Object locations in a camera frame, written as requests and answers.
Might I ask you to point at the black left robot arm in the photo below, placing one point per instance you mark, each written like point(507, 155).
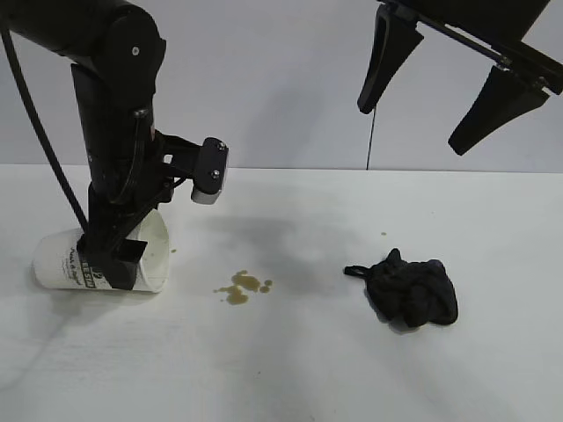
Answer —
point(105, 48)

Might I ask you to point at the white paper coffee cup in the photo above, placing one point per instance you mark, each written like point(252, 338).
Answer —
point(57, 264)

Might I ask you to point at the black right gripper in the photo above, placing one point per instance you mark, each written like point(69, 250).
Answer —
point(484, 17)

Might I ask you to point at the black cloth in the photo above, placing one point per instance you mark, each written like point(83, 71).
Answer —
point(409, 292)

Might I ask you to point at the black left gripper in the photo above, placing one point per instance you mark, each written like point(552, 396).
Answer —
point(101, 193)

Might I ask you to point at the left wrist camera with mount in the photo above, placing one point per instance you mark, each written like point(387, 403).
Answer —
point(213, 167)

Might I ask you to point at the brown coffee spill puddle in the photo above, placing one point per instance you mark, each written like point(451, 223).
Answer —
point(239, 296)

